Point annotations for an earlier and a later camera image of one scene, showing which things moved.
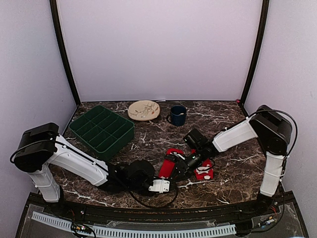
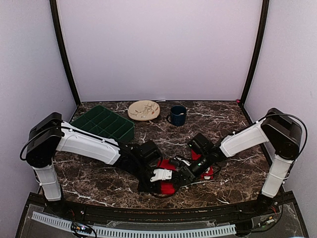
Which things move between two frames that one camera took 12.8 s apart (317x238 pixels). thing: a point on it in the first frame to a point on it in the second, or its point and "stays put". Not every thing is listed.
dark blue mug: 177,117 stays put
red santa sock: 205,171 stays put
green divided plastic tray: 103,132 stays put
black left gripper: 147,195 to 155,187
